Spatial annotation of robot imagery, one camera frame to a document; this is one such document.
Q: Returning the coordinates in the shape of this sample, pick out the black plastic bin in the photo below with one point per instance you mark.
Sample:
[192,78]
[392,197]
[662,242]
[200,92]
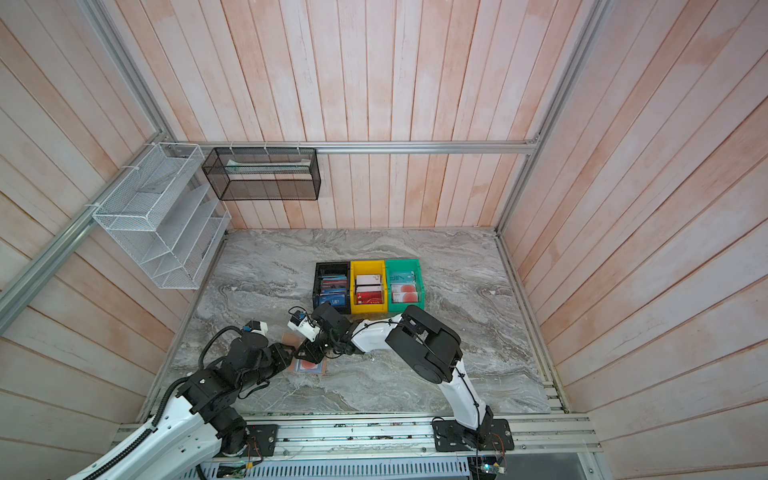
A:
[331,268]

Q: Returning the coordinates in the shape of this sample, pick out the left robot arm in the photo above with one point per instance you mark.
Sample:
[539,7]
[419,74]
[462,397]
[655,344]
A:
[196,419]

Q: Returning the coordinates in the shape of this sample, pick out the yellow plastic bin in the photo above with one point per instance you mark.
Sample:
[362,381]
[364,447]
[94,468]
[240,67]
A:
[368,267]

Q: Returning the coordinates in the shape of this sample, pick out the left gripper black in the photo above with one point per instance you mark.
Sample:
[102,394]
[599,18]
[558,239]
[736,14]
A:
[280,355]

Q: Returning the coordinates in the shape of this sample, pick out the green plastic bin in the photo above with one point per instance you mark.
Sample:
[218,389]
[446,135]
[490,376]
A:
[413,264]

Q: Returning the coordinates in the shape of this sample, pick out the white wire mesh shelf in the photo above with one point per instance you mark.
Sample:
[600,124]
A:
[166,219]

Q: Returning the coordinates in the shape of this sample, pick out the clear cards with red circles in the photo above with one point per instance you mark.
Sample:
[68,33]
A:
[404,287]

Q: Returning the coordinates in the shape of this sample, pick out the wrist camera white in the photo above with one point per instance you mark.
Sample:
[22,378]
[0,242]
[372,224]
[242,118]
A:
[254,326]
[301,322]

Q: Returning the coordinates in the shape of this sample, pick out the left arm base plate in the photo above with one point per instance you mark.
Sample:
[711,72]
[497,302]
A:
[257,440]

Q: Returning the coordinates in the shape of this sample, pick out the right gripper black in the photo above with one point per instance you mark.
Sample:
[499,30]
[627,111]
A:
[314,354]

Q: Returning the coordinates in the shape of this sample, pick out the aluminium front rail frame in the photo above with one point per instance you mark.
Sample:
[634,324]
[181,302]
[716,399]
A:
[400,446]

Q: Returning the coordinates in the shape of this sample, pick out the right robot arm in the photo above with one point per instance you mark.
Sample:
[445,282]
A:
[428,346]

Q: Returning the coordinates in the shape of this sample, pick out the tan leather card holder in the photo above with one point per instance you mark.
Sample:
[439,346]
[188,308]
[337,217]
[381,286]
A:
[298,366]

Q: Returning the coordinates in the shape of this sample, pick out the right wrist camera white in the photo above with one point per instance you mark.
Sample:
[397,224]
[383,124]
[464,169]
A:
[301,322]

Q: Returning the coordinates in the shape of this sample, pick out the red and white cards stack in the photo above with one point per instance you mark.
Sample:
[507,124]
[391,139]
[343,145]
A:
[368,289]

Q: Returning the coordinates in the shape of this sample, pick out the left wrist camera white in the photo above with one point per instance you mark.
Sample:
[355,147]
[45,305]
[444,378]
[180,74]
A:
[254,326]

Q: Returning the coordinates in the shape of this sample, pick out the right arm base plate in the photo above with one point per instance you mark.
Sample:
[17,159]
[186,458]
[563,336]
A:
[493,434]

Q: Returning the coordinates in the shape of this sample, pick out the black wire mesh basket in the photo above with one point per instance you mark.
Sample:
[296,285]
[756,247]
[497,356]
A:
[263,173]

